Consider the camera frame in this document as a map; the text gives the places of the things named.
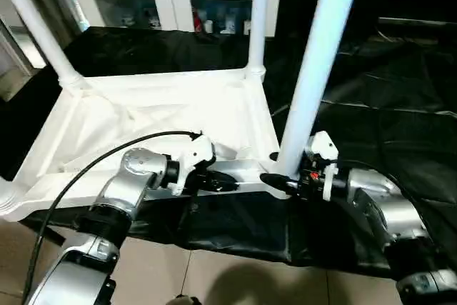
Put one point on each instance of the red item in cabinet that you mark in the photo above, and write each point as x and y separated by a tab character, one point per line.
197	23

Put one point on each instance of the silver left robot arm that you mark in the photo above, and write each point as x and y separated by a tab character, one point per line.
132	180

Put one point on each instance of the white figurine in cabinet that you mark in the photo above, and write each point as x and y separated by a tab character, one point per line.
125	21

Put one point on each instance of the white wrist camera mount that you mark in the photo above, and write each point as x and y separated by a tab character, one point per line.
323	148
194	155

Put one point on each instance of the white plastic table top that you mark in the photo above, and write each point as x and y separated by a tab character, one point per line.
143	112

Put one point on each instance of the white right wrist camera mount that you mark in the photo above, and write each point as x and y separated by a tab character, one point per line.
323	148

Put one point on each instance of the black left robot foot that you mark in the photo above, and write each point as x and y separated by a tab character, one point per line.
185	299

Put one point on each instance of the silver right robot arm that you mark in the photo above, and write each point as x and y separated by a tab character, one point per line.
385	205

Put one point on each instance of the black work surface mat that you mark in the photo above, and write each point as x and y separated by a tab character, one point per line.
375	105

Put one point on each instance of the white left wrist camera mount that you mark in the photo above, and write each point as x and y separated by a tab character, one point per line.
194	155

